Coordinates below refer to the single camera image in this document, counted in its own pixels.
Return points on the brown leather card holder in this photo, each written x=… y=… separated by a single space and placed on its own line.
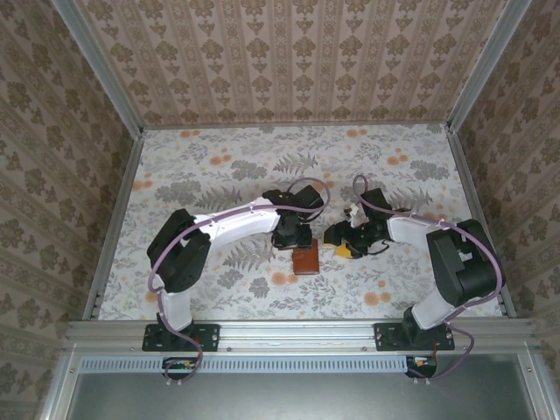
x=306 y=262

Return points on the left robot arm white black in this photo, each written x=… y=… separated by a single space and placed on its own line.
x=245 y=223

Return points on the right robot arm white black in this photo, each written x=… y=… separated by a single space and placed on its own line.
x=459 y=271

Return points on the grey metal sheet panel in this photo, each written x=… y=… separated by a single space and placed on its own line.
x=297 y=398

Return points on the white camera bracket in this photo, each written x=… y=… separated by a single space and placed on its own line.
x=351 y=212

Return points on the aluminium table edge rail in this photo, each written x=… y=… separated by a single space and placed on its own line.
x=297 y=337

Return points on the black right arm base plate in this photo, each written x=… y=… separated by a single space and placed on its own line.
x=389 y=337

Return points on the aluminium table side rail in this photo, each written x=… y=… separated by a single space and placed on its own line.
x=464 y=175
x=114 y=227

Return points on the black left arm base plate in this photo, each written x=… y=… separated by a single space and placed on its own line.
x=205 y=337

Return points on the aluminium corner post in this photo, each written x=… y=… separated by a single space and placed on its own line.
x=96 y=65
x=490 y=65

